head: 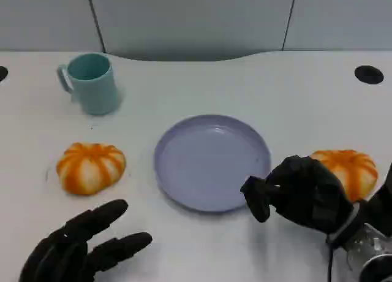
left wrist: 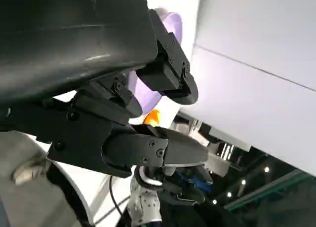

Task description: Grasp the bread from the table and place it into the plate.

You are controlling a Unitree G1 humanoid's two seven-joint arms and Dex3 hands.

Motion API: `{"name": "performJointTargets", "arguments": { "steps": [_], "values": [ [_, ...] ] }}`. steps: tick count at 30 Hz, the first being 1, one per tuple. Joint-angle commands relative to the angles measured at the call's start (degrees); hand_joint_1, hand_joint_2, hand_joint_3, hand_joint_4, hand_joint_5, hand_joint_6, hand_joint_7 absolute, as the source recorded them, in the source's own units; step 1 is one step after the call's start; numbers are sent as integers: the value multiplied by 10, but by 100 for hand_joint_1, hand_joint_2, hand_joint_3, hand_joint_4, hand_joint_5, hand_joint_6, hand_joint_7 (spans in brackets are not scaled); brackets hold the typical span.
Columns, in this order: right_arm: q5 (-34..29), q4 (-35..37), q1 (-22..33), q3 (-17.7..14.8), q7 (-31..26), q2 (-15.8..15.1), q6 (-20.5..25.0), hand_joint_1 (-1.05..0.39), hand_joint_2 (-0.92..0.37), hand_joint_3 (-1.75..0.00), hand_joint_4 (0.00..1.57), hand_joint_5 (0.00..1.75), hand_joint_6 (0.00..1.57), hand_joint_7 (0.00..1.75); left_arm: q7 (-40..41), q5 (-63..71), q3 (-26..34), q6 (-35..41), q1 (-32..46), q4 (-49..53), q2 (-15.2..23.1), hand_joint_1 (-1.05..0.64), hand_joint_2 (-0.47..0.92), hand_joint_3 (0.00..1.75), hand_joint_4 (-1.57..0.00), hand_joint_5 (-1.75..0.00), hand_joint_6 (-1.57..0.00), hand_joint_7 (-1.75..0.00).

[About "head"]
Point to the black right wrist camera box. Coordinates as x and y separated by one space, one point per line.
384 199

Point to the lilac plate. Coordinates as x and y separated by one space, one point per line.
208 162

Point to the pale partition panel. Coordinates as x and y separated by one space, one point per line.
343 18
46 18
193 21

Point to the orange and white bread roll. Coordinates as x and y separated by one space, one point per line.
88 168
352 168

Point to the pale green mug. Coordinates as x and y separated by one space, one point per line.
95 92

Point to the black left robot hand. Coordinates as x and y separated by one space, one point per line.
61 251

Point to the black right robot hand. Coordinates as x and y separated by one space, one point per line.
303 190

